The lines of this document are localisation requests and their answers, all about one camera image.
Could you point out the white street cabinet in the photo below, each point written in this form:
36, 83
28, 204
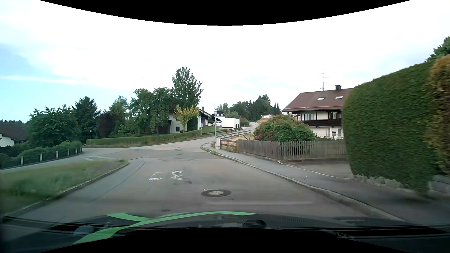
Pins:
217, 143

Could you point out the flowering green bush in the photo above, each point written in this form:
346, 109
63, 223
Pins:
283, 130

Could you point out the yellow-green small tree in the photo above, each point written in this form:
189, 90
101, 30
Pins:
185, 116

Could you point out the tall trimmed green hedge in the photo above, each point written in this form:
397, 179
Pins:
386, 123

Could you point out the grey pavement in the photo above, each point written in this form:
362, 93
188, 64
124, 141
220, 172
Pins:
316, 179

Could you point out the grey asphalt road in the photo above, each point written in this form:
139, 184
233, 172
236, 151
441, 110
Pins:
197, 165

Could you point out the brown wooden picket fence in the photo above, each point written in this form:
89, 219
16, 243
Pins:
291, 149

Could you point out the lamp post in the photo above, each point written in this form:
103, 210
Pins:
215, 124
90, 137

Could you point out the row of trees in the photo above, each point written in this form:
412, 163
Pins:
105, 119

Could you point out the white box building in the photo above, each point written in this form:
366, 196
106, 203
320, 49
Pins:
230, 122

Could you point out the grass verge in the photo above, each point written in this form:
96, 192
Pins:
42, 181

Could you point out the white house with dark roof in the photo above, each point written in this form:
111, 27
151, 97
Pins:
175, 123

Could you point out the white house with brown roof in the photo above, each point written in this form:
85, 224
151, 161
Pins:
321, 112

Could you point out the road markings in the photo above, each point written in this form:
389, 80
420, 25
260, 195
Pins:
177, 174

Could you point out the car's own bonnet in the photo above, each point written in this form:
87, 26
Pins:
225, 225

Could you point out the low trimmed green hedge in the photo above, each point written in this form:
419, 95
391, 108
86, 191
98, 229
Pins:
140, 139

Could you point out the wooden rail fence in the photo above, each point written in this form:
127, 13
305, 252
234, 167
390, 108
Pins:
225, 131

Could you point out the group of dark trees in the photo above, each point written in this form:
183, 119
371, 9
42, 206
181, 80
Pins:
253, 107

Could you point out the white car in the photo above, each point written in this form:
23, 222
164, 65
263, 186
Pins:
216, 123

